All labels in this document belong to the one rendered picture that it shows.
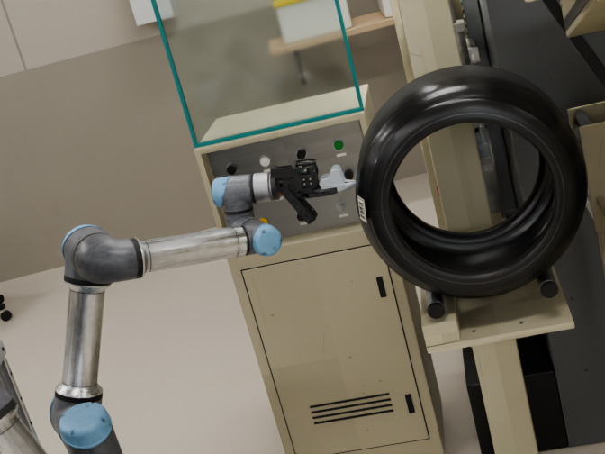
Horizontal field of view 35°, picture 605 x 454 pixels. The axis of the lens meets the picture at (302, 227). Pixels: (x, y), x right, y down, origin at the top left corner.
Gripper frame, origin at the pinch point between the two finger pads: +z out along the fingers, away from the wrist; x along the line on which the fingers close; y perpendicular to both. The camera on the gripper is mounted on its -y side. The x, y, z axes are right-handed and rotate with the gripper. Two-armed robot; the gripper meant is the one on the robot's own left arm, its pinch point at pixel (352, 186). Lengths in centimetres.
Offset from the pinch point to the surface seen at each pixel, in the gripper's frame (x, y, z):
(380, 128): -6.7, 15.8, 9.1
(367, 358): 56, -81, -8
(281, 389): 56, -90, -39
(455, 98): -9.8, 21.7, 27.1
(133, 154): 356, -84, -169
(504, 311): 1, -39, 35
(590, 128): 19, 2, 62
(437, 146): 25.8, -0.1, 22.1
